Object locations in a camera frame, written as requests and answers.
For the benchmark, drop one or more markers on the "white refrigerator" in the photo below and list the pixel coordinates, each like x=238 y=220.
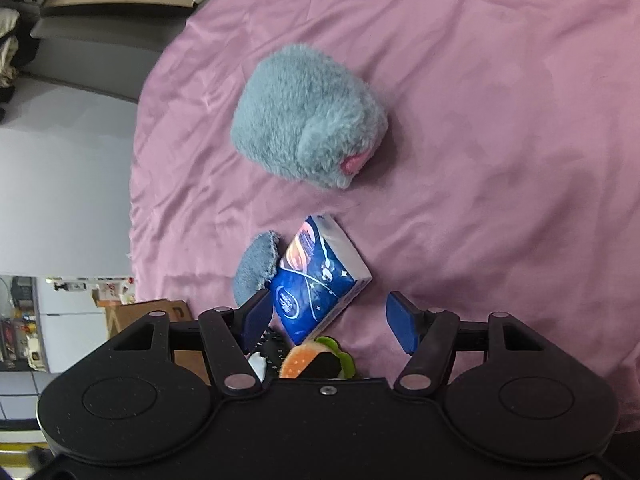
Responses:
x=70 y=340

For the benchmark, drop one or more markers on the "small grey-blue plush pad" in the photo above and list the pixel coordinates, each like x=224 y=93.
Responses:
x=255 y=266

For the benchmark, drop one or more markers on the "plush burger toy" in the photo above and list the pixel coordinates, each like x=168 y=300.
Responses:
x=299 y=358

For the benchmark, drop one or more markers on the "brown cardboard box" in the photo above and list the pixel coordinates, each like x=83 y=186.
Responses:
x=135 y=313

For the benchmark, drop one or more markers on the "beige cloth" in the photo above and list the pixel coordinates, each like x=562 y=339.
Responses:
x=7 y=50

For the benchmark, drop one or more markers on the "blue tissue packet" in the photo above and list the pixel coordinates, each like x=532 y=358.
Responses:
x=312 y=285

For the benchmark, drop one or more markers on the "large grey-blue plush toy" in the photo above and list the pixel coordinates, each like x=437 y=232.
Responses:
x=300 y=110

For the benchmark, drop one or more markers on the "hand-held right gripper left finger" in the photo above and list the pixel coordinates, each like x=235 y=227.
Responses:
x=258 y=321

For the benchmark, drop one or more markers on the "grey cabinet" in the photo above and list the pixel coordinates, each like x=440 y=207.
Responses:
x=100 y=50

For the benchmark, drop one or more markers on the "pink bed sheet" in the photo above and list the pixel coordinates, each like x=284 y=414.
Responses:
x=475 y=135

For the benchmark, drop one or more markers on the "black and white soft toy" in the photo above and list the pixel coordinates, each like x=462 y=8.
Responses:
x=273 y=349

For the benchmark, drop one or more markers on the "cluttered shelf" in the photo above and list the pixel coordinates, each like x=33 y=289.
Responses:
x=17 y=320

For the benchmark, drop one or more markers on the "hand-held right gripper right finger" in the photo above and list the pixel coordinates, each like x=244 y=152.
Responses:
x=403 y=324

